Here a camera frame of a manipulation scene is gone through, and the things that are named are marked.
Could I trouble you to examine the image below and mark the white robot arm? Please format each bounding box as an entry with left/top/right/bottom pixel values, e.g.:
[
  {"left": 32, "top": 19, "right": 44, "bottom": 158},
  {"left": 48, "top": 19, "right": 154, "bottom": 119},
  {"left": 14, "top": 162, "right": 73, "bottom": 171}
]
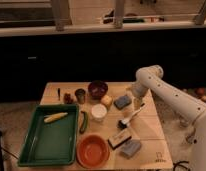
[{"left": 132, "top": 65, "right": 206, "bottom": 171}]

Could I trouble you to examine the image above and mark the grey blue sponge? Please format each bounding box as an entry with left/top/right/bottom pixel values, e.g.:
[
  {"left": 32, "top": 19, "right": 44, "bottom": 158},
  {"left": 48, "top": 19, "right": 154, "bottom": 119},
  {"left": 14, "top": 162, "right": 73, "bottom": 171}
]
[{"left": 120, "top": 139, "right": 141, "bottom": 158}]

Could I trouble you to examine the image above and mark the green plastic tray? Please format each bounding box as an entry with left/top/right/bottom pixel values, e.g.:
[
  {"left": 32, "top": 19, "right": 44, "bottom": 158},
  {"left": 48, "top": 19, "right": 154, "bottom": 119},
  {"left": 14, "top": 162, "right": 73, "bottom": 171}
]
[{"left": 18, "top": 104, "right": 79, "bottom": 167}]

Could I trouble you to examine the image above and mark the yellow fruit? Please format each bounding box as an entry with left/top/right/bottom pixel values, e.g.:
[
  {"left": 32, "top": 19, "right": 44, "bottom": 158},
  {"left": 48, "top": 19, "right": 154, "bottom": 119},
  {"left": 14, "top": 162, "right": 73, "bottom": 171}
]
[{"left": 101, "top": 95, "right": 113, "bottom": 108}]

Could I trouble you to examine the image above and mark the wooden block eraser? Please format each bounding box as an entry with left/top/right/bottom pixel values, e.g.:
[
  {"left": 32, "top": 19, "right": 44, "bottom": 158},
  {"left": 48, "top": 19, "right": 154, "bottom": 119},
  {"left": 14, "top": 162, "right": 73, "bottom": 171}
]
[{"left": 108, "top": 129, "right": 132, "bottom": 149}]

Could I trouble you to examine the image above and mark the wooden table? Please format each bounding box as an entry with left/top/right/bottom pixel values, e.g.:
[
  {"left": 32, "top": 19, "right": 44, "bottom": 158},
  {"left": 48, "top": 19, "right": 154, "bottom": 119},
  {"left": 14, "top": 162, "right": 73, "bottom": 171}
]
[{"left": 22, "top": 82, "right": 172, "bottom": 171}]

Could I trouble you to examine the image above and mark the white cup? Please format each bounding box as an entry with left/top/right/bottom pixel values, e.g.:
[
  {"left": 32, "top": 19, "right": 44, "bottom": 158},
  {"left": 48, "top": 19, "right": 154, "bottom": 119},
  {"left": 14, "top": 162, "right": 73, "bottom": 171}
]
[{"left": 91, "top": 104, "right": 107, "bottom": 121}]

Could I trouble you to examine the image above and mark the dark red bowl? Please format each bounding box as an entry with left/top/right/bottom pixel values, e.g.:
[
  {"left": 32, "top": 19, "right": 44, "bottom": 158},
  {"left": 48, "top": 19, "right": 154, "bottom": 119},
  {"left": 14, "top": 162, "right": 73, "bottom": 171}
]
[{"left": 88, "top": 80, "right": 108, "bottom": 99}]

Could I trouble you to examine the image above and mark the green cucumber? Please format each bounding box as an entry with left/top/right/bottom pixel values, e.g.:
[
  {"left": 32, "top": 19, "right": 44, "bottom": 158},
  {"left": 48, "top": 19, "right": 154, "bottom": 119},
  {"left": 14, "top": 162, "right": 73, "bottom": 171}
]
[{"left": 79, "top": 111, "right": 88, "bottom": 134}]

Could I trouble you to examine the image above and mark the dark metal cup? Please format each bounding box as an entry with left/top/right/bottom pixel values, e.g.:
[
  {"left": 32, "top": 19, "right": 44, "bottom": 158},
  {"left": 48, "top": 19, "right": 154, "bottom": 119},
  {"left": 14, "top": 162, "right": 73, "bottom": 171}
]
[{"left": 75, "top": 88, "right": 86, "bottom": 104}]

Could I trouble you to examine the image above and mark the orange bowl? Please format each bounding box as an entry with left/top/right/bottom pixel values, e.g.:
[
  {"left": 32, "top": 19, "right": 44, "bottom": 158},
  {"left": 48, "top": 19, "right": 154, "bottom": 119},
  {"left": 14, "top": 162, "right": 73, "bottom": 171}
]
[{"left": 76, "top": 134, "right": 110, "bottom": 169}]

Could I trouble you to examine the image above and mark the small brown toy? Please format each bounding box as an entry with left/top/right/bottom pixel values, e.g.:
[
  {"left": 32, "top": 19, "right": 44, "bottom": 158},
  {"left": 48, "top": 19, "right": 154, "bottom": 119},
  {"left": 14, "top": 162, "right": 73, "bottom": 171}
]
[{"left": 63, "top": 93, "right": 74, "bottom": 104}]

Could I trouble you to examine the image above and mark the black pen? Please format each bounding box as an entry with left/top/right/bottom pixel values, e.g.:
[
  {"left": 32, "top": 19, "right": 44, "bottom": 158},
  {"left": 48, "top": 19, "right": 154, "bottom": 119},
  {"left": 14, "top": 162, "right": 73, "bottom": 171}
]
[{"left": 57, "top": 88, "right": 60, "bottom": 101}]

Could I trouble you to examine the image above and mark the yellow corn cob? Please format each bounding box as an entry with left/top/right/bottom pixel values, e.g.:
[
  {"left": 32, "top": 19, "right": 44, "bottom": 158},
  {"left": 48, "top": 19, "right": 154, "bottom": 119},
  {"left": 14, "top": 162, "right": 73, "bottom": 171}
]
[{"left": 44, "top": 112, "right": 68, "bottom": 123}]

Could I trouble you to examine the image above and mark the black cable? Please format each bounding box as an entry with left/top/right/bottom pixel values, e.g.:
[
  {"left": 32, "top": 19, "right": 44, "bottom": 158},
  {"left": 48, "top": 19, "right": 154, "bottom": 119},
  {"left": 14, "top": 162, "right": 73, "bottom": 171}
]
[{"left": 172, "top": 160, "right": 192, "bottom": 171}]

